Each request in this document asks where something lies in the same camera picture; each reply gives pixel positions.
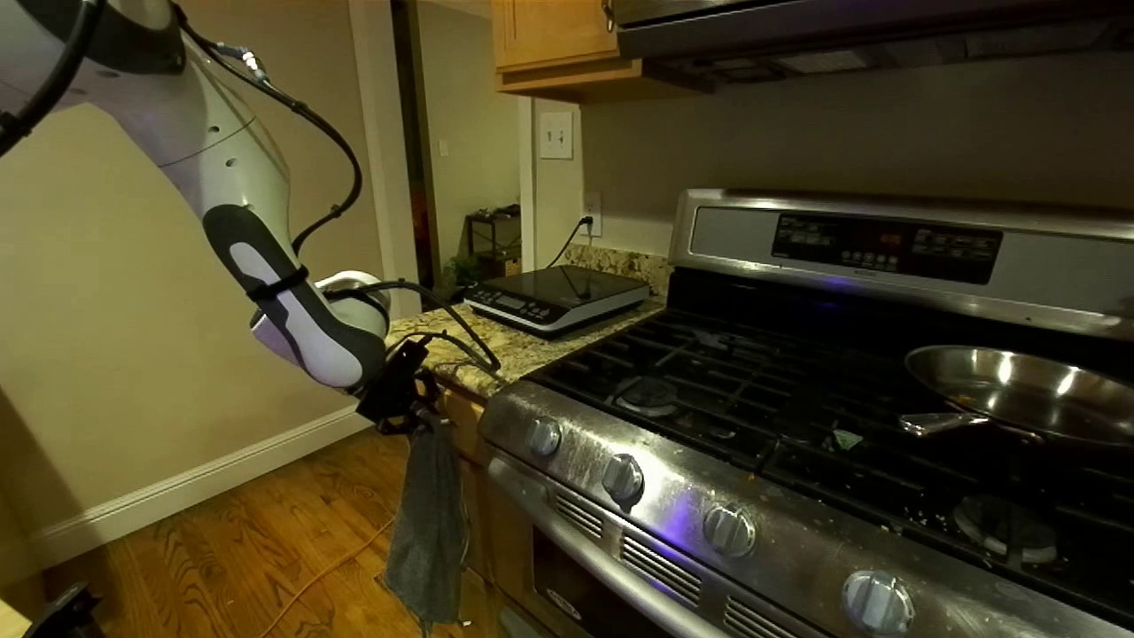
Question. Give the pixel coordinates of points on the white wall outlet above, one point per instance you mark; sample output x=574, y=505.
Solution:
x=593, y=222

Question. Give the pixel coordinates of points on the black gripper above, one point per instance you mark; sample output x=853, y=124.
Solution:
x=395, y=386

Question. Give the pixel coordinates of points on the gray hanging towel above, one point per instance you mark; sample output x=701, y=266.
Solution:
x=427, y=534

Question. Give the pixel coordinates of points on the black induction cooktop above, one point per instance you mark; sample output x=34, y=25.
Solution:
x=555, y=300

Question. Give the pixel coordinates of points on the steel frying pan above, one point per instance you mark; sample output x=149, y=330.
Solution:
x=1029, y=391

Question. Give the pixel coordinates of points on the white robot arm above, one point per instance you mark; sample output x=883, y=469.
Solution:
x=236, y=189

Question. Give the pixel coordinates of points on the white light switch plate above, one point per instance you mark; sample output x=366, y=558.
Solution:
x=555, y=133

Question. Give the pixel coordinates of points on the stainless steel microwave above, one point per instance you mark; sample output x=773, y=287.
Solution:
x=873, y=30

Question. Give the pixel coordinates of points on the stainless steel gas stove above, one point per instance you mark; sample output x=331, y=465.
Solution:
x=827, y=449

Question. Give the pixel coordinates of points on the wooden wall cabinet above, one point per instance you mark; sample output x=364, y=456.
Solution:
x=555, y=39

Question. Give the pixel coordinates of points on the tall wooden drawer front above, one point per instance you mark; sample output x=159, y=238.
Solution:
x=498, y=543

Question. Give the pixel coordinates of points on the dark shelf rack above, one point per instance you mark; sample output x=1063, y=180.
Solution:
x=495, y=244

